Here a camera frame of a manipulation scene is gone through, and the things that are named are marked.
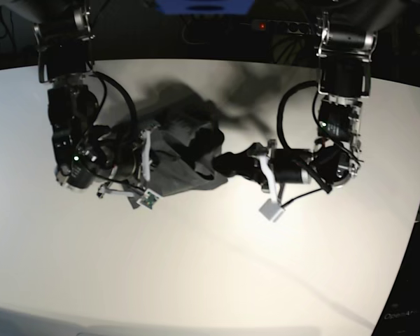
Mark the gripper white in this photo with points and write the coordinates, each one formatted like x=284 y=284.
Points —
x=271 y=168
x=127 y=169

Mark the grey T-shirt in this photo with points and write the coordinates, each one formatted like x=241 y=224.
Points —
x=185 y=140

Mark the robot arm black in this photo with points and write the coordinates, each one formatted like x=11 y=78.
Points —
x=347 y=34
x=63 y=33

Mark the black power strip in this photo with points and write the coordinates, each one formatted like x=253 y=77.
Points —
x=281 y=27

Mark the blue box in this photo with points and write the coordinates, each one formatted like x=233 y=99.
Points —
x=205 y=7

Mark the black OpenArm base box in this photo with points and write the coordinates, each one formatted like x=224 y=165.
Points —
x=401 y=313

